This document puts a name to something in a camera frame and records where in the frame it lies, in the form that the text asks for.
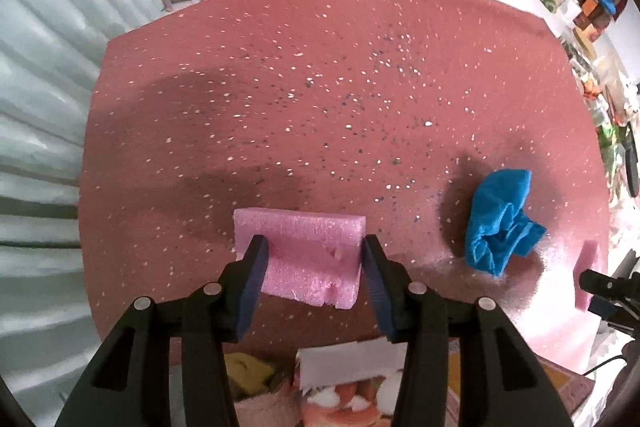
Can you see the red speckled mat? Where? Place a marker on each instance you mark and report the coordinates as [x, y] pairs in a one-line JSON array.
[[300, 107]]

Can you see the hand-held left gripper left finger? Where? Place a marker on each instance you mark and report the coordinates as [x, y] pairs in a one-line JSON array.
[[252, 287]]

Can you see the pale blue curtain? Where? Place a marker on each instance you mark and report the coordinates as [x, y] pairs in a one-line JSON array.
[[45, 107]]

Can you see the small pink foam block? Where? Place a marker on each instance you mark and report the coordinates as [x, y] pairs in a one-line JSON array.
[[587, 262]]

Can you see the row of assorted packaged goods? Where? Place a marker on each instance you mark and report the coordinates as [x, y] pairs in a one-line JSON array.
[[605, 107]]

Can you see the orange and white plush toy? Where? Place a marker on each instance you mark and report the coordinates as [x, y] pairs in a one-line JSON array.
[[345, 407]]

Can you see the pink knit cloth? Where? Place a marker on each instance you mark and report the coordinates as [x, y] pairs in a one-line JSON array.
[[265, 409]]

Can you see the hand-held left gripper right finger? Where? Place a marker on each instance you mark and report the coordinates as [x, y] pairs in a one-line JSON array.
[[377, 287]]

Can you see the blue cloth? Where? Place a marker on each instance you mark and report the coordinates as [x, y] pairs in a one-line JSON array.
[[500, 207]]

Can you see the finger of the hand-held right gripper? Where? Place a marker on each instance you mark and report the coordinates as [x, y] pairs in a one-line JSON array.
[[602, 283], [600, 307]]

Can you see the large pink foam block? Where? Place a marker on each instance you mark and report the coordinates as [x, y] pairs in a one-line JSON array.
[[310, 247]]

